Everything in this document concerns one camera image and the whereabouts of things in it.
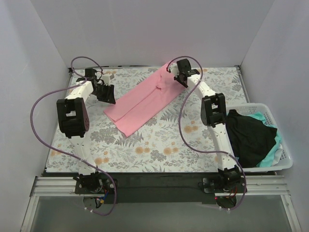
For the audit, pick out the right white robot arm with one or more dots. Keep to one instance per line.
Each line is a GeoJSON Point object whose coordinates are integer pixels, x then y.
{"type": "Point", "coordinates": [213, 116]}

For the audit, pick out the pink t shirt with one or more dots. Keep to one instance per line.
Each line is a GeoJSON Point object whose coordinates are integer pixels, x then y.
{"type": "Point", "coordinates": [140, 104]}

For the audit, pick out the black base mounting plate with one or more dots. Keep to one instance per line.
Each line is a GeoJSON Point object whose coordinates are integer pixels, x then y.
{"type": "Point", "coordinates": [160, 187]}

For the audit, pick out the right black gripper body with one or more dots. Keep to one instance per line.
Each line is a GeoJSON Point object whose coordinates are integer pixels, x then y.
{"type": "Point", "coordinates": [181, 76]}

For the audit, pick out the black t shirt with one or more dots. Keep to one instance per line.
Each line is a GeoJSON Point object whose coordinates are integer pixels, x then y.
{"type": "Point", "coordinates": [250, 139]}

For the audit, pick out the floral table cloth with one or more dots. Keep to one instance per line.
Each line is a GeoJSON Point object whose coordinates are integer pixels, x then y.
{"type": "Point", "coordinates": [157, 145]}

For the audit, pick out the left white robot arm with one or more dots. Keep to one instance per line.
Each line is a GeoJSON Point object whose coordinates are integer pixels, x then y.
{"type": "Point", "coordinates": [74, 122]}

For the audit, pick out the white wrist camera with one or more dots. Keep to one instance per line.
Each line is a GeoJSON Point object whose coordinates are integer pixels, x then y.
{"type": "Point", "coordinates": [173, 69]}
{"type": "Point", "coordinates": [106, 78]}

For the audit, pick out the aluminium frame rail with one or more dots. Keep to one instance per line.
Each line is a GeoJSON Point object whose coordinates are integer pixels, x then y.
{"type": "Point", "coordinates": [65, 186]}

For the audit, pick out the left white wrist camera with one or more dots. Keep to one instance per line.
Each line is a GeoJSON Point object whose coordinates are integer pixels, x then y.
{"type": "Point", "coordinates": [106, 78]}

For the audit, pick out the white plastic laundry basket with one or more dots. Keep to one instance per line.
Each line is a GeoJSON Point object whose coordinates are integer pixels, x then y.
{"type": "Point", "coordinates": [247, 109]}

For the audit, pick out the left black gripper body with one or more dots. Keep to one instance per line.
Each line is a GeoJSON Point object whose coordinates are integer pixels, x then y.
{"type": "Point", "coordinates": [104, 90]}

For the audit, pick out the white t shirt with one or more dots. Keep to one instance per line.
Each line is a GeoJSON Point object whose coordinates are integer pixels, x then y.
{"type": "Point", "coordinates": [280, 158]}

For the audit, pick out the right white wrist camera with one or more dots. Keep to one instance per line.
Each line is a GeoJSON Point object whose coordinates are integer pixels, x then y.
{"type": "Point", "coordinates": [173, 69]}

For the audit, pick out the teal t shirt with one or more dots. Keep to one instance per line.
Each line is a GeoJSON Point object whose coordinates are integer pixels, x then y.
{"type": "Point", "coordinates": [268, 160]}

